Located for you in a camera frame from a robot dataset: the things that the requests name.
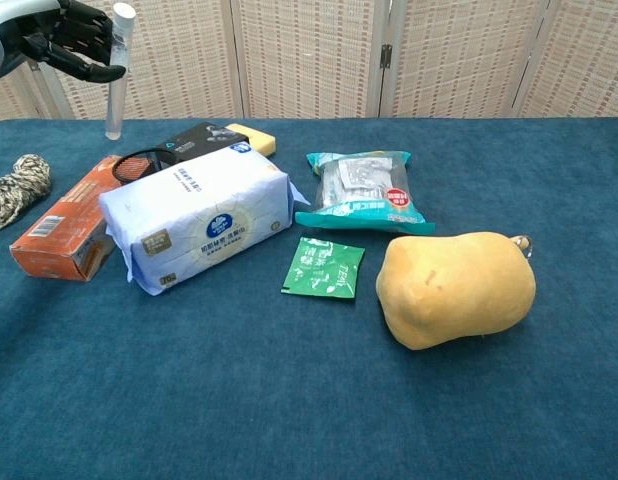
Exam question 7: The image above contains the beige braided rope bundle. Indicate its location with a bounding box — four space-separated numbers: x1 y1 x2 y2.
0 153 53 234

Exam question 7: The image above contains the green tea sachet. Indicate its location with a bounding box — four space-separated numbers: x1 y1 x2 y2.
280 235 367 301

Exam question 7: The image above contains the black ring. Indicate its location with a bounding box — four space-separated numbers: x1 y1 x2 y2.
110 146 164 184

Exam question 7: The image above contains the yellow sponge block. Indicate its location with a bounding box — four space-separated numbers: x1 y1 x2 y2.
225 122 278 159

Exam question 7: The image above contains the teal snack bag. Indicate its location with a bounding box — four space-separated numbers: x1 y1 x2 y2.
294 149 437 237

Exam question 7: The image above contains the orange cardboard box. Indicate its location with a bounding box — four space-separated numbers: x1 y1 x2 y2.
8 154 125 284

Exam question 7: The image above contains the clear plastic test tube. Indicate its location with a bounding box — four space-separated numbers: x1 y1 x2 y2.
104 2 136 142

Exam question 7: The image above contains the black printed box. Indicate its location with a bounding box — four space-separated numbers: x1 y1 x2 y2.
153 120 251 167

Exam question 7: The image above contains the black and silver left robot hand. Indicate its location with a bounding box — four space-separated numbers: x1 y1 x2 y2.
0 0 128 84

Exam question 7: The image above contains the woven folding screen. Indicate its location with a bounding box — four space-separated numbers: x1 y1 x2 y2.
0 0 618 126

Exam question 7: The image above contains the white tissue pack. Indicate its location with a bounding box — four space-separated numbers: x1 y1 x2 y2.
98 140 311 298

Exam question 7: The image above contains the yellow plush pouch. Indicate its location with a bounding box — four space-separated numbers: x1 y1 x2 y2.
374 230 537 352

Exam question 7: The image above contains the blue table cloth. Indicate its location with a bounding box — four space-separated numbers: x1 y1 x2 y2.
0 116 618 480

